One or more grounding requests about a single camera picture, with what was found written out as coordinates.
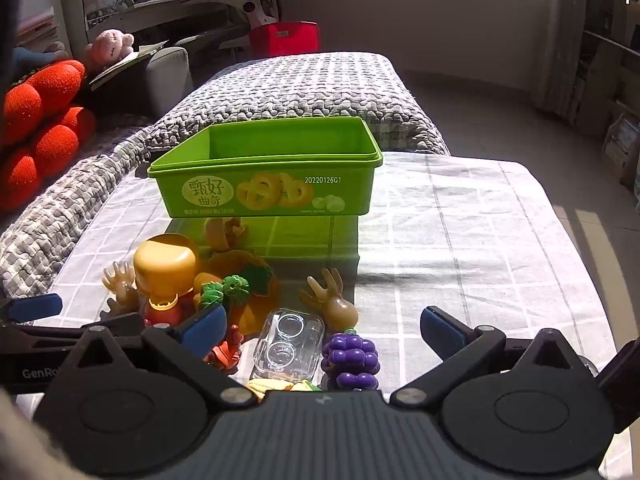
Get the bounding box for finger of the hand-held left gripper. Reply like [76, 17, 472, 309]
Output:
[0, 311, 145, 354]
[0, 294, 63, 325]

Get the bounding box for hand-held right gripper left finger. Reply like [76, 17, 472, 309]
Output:
[65, 305, 257, 411]

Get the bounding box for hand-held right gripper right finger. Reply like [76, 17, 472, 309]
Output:
[390, 306, 598, 408]

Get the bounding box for yellow-headed toy figure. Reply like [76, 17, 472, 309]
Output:
[132, 234, 198, 328]

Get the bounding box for clear plastic lens case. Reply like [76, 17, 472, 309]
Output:
[248, 307, 326, 386]

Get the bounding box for yellow toy corn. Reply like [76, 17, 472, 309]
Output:
[246, 379, 323, 402]

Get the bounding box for purple toy grapes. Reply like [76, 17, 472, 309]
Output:
[320, 329, 382, 392]

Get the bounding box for tan toy hand with bulb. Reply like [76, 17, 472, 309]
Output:
[299, 267, 360, 332]

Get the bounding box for green plastic box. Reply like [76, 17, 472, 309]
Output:
[146, 116, 385, 218]

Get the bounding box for small orange toy green leaves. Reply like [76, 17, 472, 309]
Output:
[192, 271, 251, 311]

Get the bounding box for orange toy persimmon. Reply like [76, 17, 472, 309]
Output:
[202, 250, 281, 332]

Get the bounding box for grey checked cloth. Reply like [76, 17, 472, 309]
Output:
[15, 152, 621, 480]

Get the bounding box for orange flower cushion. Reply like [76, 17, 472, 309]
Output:
[0, 59, 97, 213]

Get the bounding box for blue plush toy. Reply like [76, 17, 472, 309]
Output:
[12, 42, 68, 78]

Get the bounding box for grey armrest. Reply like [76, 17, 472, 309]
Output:
[145, 46, 193, 118]

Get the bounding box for open book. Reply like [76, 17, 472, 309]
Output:
[89, 40, 170, 92]

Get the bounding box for grey quilted blanket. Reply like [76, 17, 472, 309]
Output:
[0, 51, 451, 301]

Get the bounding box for pink plush toy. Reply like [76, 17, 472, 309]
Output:
[83, 30, 136, 72]

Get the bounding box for stack of papers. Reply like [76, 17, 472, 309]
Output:
[17, 7, 60, 52]

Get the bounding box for red storage box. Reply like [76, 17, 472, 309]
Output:
[249, 21, 321, 58]

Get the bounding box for cluttered storage shelf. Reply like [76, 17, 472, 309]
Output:
[575, 0, 640, 186]

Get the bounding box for white desk shelf unit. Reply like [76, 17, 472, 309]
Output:
[57, 0, 241, 43]

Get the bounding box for grey curtain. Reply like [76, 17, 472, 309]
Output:
[542, 0, 591, 116]

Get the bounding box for white office chair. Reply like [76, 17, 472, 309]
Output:
[175, 0, 283, 66]

